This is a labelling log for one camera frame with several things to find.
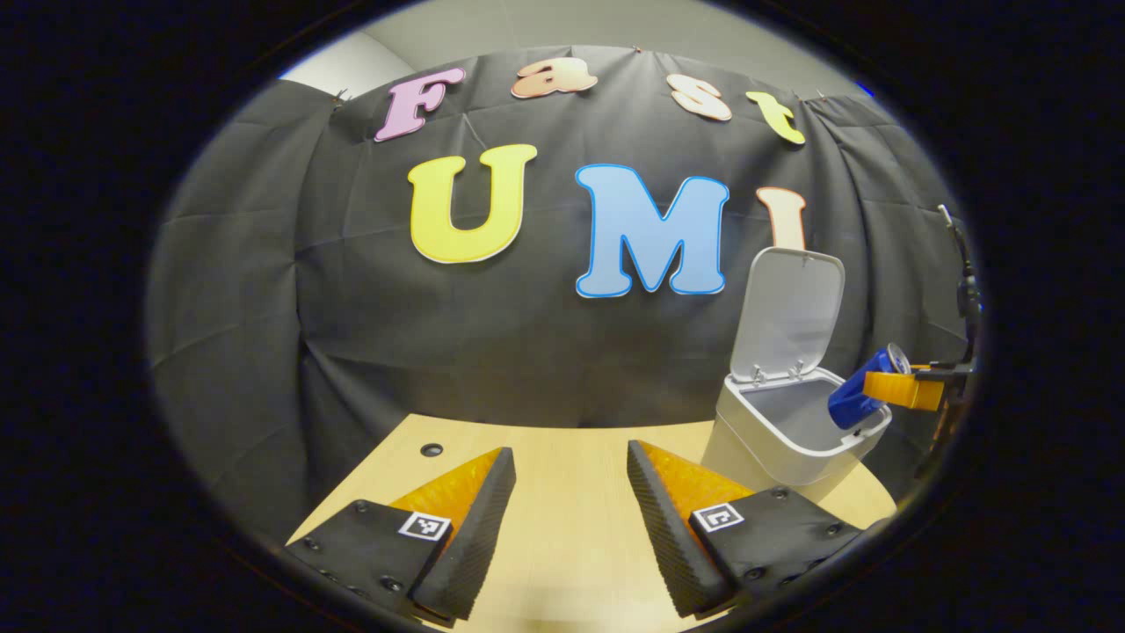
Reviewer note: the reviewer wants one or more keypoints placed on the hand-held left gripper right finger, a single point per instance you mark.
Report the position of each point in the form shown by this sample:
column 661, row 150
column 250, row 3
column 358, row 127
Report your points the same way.
column 672, row 545

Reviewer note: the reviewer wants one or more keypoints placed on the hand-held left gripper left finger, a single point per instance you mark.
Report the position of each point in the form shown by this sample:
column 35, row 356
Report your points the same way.
column 470, row 545

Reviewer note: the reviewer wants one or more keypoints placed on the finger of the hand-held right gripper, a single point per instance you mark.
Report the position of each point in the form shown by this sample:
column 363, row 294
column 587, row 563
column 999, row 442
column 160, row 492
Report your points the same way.
column 896, row 387

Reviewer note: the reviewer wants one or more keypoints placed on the blue pop can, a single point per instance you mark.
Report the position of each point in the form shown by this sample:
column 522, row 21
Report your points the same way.
column 852, row 400

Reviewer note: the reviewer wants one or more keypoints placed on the white desktop garbage bin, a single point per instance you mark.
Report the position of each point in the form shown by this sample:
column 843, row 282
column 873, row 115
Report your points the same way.
column 787, row 308

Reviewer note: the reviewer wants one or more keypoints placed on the wooden desktop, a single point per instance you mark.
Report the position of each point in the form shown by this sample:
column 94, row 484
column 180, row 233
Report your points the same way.
column 571, row 492

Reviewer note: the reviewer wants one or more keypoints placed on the black backdrop cloth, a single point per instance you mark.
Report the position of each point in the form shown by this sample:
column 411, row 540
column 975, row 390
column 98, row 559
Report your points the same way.
column 527, row 352

